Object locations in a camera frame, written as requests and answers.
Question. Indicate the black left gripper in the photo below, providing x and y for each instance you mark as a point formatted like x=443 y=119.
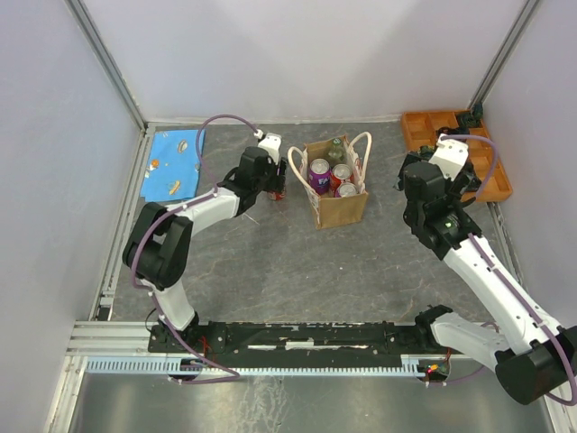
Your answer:
x=278 y=182

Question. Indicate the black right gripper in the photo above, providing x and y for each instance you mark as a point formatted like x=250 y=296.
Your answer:
x=459 y=187

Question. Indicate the red cola can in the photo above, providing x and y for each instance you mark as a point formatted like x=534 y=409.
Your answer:
x=340 y=173
x=277 y=195

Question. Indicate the purple soda can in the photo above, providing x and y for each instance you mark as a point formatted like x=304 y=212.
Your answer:
x=345 y=190
x=319 y=175

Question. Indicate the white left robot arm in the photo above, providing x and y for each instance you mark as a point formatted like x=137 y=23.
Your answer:
x=157 y=249

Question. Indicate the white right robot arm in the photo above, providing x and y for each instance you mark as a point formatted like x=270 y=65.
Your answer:
x=531 y=353

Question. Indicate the burlap canvas tote bag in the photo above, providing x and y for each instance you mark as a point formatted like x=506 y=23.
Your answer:
x=327 y=210

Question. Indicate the dark item in tray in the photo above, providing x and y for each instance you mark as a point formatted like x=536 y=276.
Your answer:
x=471 y=118

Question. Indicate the clear glass bottle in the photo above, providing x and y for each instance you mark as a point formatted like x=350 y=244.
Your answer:
x=336 y=152

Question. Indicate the blue patterned cloth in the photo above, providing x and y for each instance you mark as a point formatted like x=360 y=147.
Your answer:
x=172 y=171

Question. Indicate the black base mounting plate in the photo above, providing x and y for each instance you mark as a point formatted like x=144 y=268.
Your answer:
x=309 y=345

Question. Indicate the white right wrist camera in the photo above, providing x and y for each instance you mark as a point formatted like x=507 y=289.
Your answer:
x=450 y=156

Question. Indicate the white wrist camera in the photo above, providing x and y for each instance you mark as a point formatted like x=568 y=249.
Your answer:
x=450 y=156
x=271 y=144

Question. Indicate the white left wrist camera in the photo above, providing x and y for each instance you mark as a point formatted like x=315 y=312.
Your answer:
x=271 y=144

